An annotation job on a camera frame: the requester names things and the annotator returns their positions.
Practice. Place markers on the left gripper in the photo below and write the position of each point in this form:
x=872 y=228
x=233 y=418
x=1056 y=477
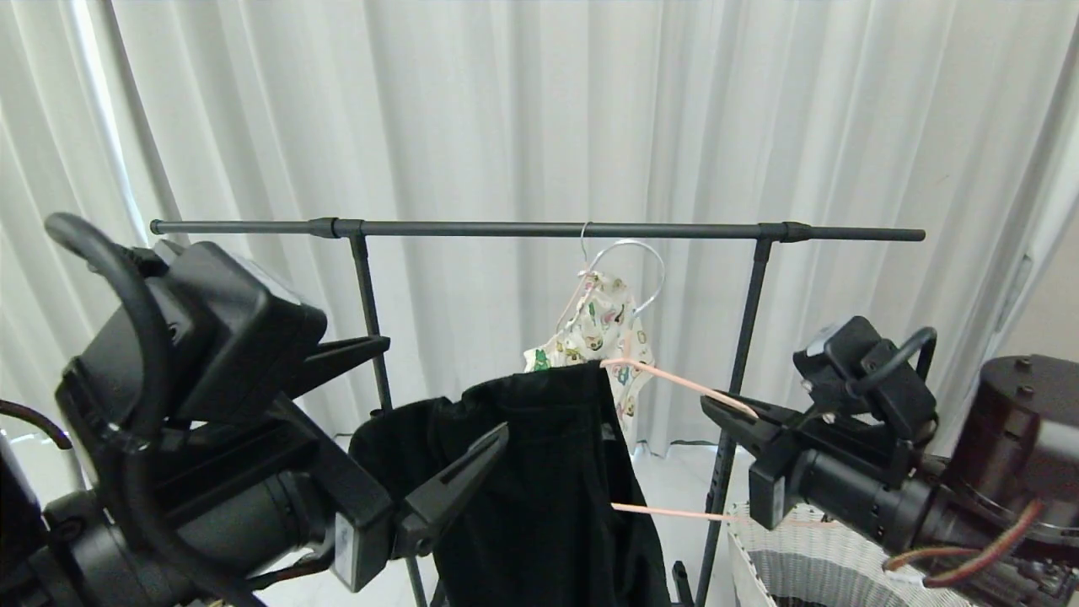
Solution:
x=253 y=514

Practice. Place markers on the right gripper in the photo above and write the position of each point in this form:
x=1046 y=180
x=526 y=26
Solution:
x=843 y=493

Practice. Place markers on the pink clothes hanger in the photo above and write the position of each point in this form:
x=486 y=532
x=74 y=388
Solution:
x=584 y=244
x=674 y=381

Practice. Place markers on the black garment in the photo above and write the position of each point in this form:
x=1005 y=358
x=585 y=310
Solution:
x=523 y=489

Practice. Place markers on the cream printed garment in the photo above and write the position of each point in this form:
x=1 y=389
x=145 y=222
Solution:
x=603 y=320

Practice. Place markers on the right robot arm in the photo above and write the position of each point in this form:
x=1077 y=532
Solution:
x=1020 y=421

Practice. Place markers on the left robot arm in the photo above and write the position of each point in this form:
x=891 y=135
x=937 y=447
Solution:
x=17 y=523

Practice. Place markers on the white laundry basket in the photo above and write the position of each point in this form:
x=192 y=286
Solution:
x=809 y=565

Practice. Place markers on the black clothes rack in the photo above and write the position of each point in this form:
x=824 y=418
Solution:
x=472 y=228

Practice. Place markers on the white curtain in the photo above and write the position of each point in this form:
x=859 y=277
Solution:
x=506 y=101

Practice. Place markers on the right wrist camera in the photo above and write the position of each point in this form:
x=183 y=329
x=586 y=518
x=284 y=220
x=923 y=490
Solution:
x=860 y=362

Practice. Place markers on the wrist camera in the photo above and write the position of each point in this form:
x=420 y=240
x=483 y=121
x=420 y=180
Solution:
x=228 y=329
x=860 y=362

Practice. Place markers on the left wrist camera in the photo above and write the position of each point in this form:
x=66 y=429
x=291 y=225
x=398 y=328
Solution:
x=228 y=329

